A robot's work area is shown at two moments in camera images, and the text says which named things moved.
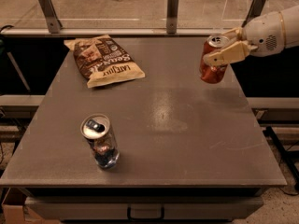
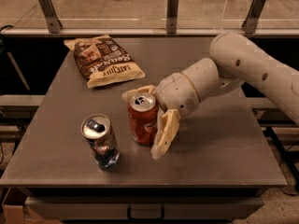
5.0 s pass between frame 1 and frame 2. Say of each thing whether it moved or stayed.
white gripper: moved
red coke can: moved
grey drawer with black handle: stayed
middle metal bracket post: stayed
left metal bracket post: stayed
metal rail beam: stayed
